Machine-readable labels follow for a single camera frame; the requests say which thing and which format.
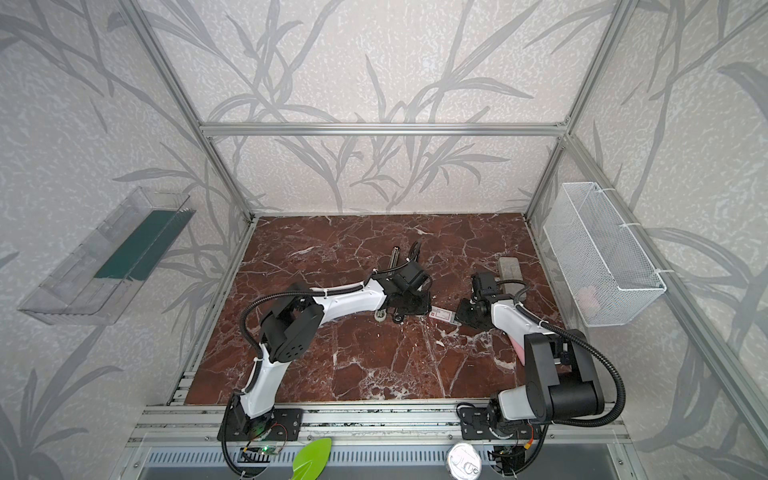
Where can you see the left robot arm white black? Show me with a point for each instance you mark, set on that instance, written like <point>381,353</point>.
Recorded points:
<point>281,326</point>

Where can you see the clear plastic wall tray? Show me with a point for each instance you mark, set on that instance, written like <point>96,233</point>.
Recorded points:
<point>95,283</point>

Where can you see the pink item in basket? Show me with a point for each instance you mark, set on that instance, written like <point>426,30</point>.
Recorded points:
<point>588,302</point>

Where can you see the black stapler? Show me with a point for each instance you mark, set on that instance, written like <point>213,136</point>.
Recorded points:
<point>414,252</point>

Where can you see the white wire mesh basket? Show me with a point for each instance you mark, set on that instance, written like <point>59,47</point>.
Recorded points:
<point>594,245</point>

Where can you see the purple pink hand rake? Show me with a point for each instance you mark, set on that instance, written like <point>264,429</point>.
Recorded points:
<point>519,350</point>

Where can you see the red white staples box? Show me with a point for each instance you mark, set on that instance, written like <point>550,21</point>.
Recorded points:
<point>444,315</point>

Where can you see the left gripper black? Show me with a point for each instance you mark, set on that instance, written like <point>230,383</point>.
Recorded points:
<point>405,264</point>

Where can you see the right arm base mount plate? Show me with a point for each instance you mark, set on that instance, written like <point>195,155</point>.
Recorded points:
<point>475,424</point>

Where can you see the small green circuit board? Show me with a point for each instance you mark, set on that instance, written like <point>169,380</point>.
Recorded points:
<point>259,453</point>

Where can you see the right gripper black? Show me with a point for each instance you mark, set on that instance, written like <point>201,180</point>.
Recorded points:
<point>466,309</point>

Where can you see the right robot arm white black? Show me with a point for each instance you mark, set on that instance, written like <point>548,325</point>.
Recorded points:
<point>567,380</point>

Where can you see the round silver can lid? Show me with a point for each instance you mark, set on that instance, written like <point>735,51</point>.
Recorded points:
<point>463,462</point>

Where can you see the green leaf sticker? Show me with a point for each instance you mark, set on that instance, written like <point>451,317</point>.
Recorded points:
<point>311,460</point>

